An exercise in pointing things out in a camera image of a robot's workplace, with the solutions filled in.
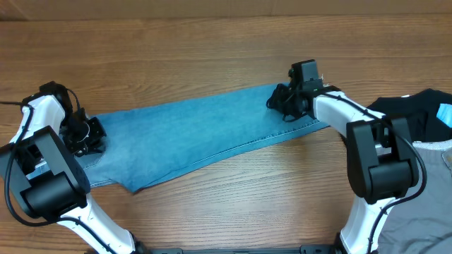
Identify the grey garment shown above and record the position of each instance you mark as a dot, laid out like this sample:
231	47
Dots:
423	225

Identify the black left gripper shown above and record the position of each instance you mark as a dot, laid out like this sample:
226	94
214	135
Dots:
94	145

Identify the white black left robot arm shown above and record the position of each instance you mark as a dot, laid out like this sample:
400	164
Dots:
44	182

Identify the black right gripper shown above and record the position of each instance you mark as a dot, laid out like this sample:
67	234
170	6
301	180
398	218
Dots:
277	104

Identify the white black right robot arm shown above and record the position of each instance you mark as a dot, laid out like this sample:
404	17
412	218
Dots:
383	167

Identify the black garment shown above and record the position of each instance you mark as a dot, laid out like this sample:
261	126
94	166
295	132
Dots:
420	110

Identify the light blue denim jeans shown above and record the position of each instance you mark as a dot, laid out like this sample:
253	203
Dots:
148	146

